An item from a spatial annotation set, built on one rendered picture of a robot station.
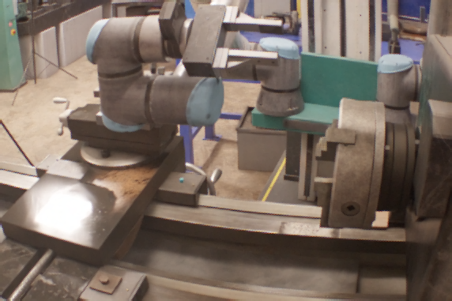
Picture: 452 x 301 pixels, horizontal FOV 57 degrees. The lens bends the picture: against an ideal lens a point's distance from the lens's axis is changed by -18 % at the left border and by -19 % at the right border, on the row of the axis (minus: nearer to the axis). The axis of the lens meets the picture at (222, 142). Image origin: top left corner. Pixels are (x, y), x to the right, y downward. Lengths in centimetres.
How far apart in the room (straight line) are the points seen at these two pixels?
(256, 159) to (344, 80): 131
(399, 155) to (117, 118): 53
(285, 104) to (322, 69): 22
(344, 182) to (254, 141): 224
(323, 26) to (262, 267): 109
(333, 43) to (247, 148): 129
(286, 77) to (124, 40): 105
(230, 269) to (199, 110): 51
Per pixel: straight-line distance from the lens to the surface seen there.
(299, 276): 121
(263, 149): 305
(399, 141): 88
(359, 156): 82
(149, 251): 132
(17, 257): 113
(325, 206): 95
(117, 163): 128
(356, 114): 86
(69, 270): 105
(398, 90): 177
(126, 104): 90
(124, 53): 87
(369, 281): 123
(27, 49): 567
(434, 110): 70
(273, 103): 185
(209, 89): 85
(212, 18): 84
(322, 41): 199
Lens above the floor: 154
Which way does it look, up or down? 26 degrees down
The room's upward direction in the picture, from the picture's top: 2 degrees counter-clockwise
